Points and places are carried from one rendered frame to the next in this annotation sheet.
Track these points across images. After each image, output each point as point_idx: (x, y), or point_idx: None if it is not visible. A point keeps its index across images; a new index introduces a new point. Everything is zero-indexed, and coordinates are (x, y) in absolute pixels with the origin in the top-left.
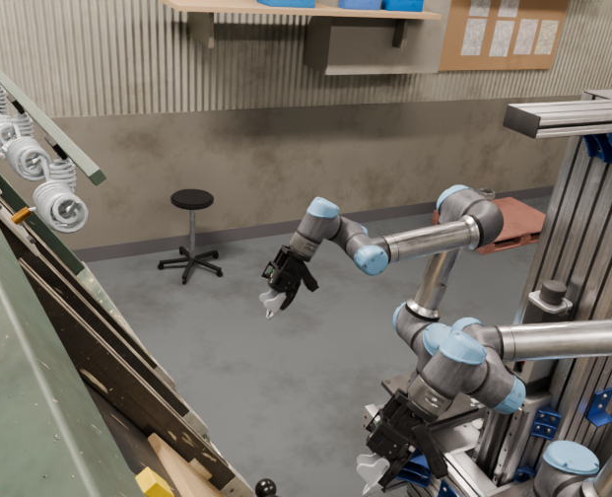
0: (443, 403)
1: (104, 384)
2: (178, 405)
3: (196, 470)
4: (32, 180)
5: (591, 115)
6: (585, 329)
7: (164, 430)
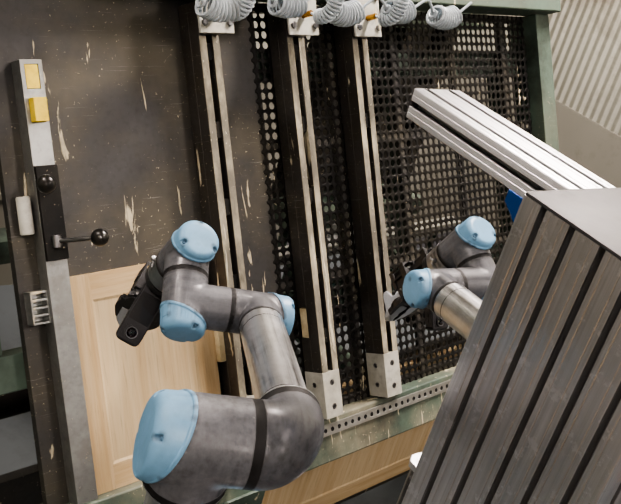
0: (153, 267)
1: (202, 176)
2: (317, 354)
3: (212, 334)
4: (269, 13)
5: (477, 133)
6: (272, 360)
7: (215, 267)
